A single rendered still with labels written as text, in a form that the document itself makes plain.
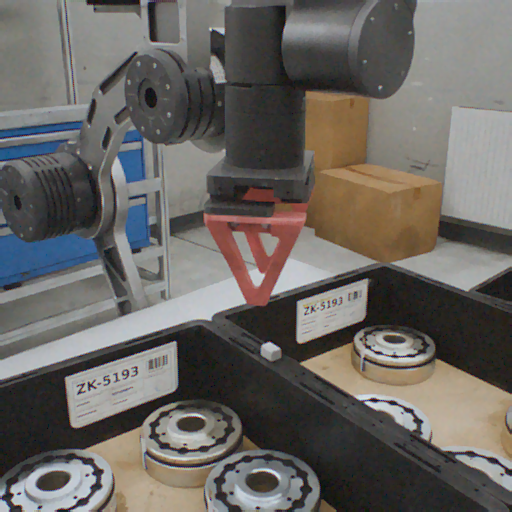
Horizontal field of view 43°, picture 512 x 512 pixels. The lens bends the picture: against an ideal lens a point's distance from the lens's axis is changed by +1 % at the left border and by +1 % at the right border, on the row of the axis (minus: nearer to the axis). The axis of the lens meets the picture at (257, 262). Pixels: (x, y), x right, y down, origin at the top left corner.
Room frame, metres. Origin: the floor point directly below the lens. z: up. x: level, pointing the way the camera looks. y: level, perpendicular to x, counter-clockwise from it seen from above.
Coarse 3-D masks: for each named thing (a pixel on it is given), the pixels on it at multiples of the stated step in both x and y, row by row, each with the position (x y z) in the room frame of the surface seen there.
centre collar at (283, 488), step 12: (252, 468) 0.49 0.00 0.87; (264, 468) 0.49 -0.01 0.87; (276, 468) 0.49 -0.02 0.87; (240, 480) 0.47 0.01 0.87; (276, 480) 0.48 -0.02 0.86; (288, 480) 0.47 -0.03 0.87; (240, 492) 0.46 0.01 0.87; (252, 492) 0.46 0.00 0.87; (276, 492) 0.46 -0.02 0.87; (288, 492) 0.46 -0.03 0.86; (264, 504) 0.45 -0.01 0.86
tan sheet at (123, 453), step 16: (128, 432) 0.59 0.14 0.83; (96, 448) 0.57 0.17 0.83; (112, 448) 0.57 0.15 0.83; (128, 448) 0.57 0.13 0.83; (256, 448) 0.57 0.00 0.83; (112, 464) 0.54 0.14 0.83; (128, 464) 0.54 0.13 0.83; (128, 480) 0.52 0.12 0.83; (144, 480) 0.52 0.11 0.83; (128, 496) 0.49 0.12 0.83; (144, 496) 0.49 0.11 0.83; (160, 496) 0.49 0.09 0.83; (176, 496) 0.49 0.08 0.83; (192, 496) 0.49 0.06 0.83
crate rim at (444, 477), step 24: (144, 336) 0.62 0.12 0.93; (168, 336) 0.63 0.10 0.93; (216, 336) 0.63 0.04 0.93; (72, 360) 0.57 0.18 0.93; (96, 360) 0.58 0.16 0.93; (264, 360) 0.57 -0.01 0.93; (0, 384) 0.53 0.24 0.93; (24, 384) 0.54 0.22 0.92; (288, 384) 0.53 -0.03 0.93; (312, 384) 0.53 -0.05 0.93; (336, 408) 0.49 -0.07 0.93; (360, 432) 0.46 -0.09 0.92; (384, 432) 0.45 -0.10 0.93; (408, 456) 0.42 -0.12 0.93; (456, 480) 0.39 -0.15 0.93; (480, 504) 0.37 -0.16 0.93
